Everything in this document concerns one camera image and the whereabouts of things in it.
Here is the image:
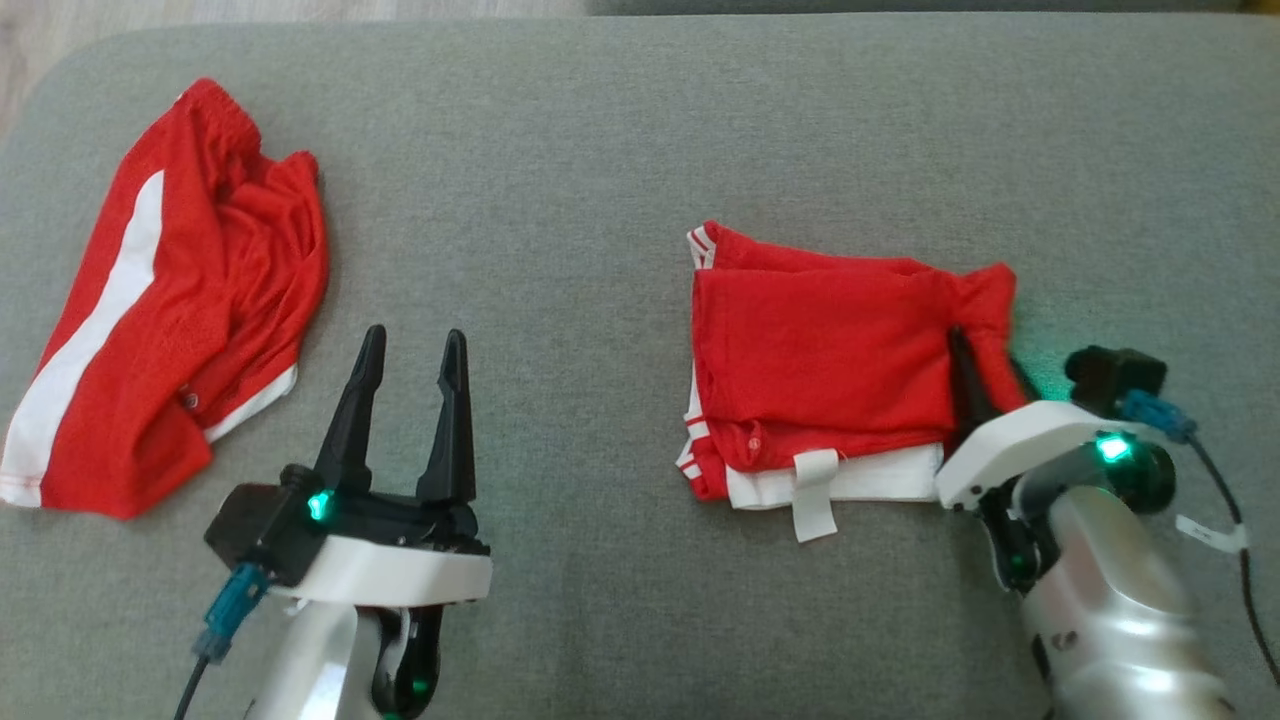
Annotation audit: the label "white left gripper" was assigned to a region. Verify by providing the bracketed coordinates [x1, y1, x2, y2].
[269, 323, 494, 609]

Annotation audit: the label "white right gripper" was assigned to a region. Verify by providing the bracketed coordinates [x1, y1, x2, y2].
[934, 325, 1167, 512]

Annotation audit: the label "medium grey sofa seat cushion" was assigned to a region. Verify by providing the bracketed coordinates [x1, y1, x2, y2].
[585, 0, 1247, 17]

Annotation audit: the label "red and white jersey shirt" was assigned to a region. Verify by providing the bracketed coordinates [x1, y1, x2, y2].
[676, 219, 1032, 544]

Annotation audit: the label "white cable label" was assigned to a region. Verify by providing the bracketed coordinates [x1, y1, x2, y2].
[1174, 513, 1250, 554]

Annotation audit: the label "cable with blue connector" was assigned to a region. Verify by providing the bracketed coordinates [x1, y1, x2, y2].
[1119, 388, 1280, 693]
[174, 561, 271, 720]

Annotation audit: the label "left cable with blue connector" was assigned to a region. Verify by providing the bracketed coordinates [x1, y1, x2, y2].
[174, 561, 271, 720]

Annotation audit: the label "red shorts with white stripe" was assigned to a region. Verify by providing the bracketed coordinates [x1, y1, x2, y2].
[0, 77, 332, 522]

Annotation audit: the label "right cable with blue connector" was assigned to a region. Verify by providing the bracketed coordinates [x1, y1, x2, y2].
[1119, 388, 1280, 693]

